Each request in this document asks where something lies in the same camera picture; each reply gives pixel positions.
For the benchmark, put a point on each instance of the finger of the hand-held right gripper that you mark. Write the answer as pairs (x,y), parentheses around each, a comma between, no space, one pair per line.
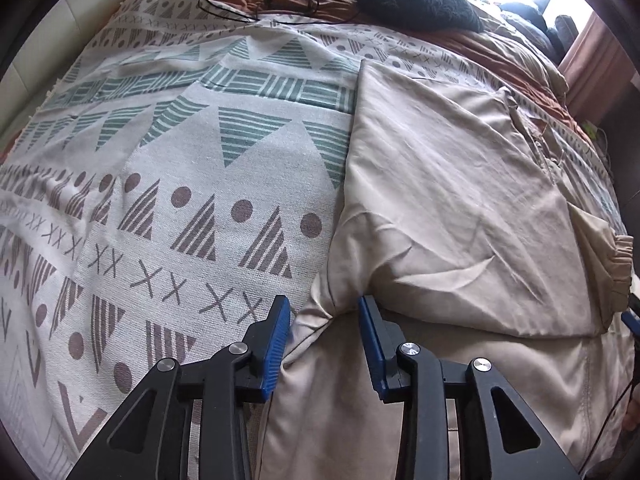
(629,321)

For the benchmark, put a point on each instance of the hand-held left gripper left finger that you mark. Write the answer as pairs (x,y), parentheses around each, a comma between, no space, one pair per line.
(274,360)

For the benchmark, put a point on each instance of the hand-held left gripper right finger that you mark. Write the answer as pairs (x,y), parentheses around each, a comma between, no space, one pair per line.
(372,355)

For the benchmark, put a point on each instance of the beige pants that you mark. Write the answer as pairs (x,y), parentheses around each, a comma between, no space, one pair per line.
(450,185)

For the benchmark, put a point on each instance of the small green object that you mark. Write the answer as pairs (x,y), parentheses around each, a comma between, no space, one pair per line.
(592,131)

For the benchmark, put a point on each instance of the patterned white blanket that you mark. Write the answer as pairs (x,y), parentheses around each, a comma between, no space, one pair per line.
(175,135)

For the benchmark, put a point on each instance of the pink curtain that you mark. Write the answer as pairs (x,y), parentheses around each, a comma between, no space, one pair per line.
(595,60)

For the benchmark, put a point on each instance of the beige comforter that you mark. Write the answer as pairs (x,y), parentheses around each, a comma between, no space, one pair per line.
(530,57)

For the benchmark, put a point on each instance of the dark blue pillows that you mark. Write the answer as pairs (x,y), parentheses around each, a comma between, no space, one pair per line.
(530,20)

